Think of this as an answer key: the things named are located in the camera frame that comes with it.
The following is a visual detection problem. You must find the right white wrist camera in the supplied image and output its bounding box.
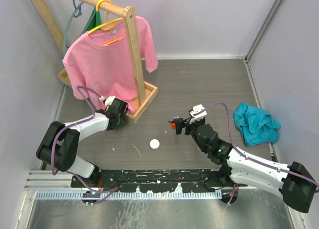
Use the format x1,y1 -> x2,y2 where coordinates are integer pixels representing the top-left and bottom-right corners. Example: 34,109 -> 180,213
189,104 -> 207,124

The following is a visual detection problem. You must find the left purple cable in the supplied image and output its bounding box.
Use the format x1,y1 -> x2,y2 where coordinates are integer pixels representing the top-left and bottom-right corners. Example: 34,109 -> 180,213
50,85 -> 108,176

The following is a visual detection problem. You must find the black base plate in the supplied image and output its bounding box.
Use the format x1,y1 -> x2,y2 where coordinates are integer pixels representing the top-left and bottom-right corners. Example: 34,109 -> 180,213
81,169 -> 234,193

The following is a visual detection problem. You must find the teal crumpled cloth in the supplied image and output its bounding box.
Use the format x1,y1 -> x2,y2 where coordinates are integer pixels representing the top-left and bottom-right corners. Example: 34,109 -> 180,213
233,103 -> 281,147

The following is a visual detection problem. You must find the green garment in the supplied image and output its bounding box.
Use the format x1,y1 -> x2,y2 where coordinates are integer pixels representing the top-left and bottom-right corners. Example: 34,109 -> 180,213
80,8 -> 102,36

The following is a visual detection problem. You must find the white earbud case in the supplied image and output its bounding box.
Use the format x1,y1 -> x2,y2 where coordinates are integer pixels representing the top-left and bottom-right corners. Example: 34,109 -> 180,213
150,139 -> 160,149

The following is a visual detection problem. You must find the yellow hanger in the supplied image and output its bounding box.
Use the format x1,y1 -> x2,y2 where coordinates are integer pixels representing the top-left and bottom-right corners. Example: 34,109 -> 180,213
88,0 -> 123,46

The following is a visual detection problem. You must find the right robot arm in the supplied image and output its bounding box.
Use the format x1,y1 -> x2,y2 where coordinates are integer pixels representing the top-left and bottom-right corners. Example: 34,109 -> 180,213
172,118 -> 319,213

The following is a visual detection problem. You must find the pink t-shirt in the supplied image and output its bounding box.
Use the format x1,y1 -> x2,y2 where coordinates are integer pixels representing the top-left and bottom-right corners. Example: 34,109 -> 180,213
62,15 -> 159,115

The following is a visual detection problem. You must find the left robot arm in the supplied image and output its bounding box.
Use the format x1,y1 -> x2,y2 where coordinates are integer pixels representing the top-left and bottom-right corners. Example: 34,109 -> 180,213
36,96 -> 128,187

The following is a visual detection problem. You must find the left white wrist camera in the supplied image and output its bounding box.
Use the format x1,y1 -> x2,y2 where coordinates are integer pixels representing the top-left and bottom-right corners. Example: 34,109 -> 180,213
99,95 -> 116,108

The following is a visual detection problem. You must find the teal hanger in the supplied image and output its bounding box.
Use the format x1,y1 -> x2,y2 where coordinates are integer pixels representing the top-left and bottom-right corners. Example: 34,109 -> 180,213
62,0 -> 83,56

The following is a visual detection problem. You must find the white slotted cable duct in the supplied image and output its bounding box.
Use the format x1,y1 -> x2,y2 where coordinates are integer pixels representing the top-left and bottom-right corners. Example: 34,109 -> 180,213
35,189 -> 222,201

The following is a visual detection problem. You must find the wooden clothes rack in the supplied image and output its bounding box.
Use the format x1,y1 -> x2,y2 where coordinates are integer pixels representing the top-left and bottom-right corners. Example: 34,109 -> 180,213
31,0 -> 158,123

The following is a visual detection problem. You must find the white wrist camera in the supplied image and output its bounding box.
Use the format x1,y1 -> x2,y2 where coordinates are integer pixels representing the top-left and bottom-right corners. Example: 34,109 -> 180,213
189,104 -> 207,124
99,95 -> 116,108

